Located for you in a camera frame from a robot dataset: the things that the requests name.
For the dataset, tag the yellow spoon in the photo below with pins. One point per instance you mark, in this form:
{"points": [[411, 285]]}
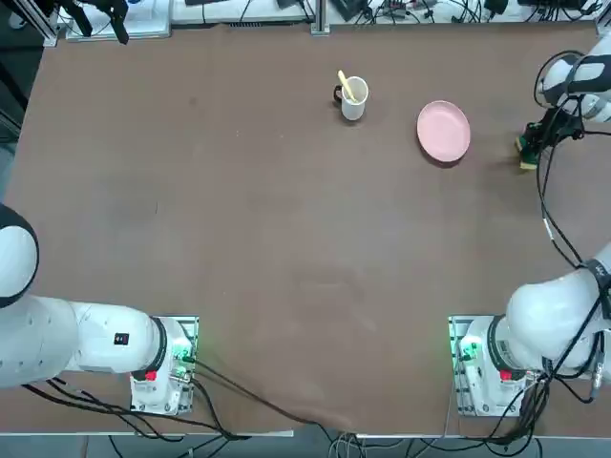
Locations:
{"points": [[344, 81]]}

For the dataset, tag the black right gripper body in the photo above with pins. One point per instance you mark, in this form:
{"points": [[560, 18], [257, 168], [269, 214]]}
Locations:
{"points": [[565, 125]]}

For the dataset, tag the aluminium frame post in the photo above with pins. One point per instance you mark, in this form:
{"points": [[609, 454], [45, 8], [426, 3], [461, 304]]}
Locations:
{"points": [[40, 24], [321, 19]]}

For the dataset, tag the black tripod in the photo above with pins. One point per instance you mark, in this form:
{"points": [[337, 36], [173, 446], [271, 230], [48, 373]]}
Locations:
{"points": [[119, 24]]}

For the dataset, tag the white power strip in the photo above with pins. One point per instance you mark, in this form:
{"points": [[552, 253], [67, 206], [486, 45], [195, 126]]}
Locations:
{"points": [[401, 6]]}

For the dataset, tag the green and yellow sponge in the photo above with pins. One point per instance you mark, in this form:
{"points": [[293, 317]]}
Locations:
{"points": [[528, 165]]}

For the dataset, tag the white tray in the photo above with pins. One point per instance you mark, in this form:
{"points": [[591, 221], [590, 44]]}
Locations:
{"points": [[148, 26]]}

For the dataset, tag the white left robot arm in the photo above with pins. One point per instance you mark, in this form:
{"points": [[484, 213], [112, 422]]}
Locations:
{"points": [[95, 343]]}

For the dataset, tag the pink plate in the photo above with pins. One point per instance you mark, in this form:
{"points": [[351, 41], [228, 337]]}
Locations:
{"points": [[444, 131]]}

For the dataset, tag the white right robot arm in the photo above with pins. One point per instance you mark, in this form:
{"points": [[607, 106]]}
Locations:
{"points": [[539, 315]]}

